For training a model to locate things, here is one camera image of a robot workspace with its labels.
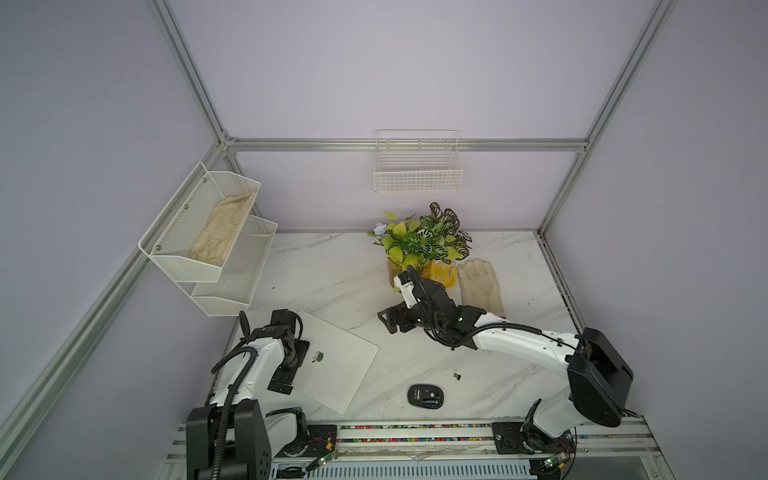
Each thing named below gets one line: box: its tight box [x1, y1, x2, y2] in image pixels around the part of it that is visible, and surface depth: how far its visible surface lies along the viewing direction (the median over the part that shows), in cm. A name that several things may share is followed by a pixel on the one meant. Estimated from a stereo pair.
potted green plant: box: [367, 202, 472, 290], surface depth 88 cm
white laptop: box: [292, 310, 380, 415], surface depth 87 cm
